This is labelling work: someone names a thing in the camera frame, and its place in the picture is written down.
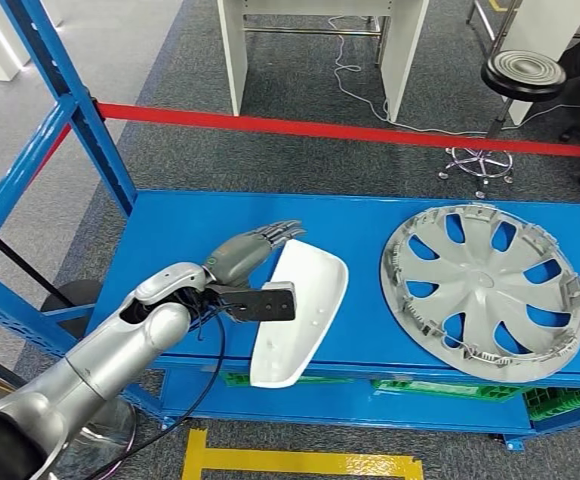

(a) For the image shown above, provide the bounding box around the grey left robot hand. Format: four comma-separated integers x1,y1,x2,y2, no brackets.
202,220,307,289

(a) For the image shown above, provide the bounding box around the white car mirror cover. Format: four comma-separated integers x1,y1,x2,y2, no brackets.
248,239,350,390

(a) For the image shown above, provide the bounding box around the blue metal shelf rack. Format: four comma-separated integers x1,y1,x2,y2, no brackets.
0,0,580,455

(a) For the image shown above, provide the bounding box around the red barrier belt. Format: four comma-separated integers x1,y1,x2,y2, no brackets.
95,102,580,161
32,123,73,180

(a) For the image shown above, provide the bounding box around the green plastic crate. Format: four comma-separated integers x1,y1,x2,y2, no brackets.
522,387,580,424
372,379,526,403
220,372,356,387

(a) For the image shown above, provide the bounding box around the white desk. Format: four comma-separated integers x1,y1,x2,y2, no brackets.
217,0,430,124
466,0,580,127

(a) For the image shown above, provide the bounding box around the silver plastic wheel hubcap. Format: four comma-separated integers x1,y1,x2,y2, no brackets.
380,203,580,384

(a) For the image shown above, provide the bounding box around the white display plinth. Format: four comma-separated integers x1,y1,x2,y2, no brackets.
0,0,64,84

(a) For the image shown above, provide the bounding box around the black round stool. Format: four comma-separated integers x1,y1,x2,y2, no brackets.
438,50,568,201

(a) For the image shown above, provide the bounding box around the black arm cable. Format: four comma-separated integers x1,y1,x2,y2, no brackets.
85,307,227,480

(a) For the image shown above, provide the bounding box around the chrome stanchion post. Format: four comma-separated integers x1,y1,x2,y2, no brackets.
0,360,138,480

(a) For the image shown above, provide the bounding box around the white floor cable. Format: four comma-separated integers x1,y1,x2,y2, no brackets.
327,16,580,137

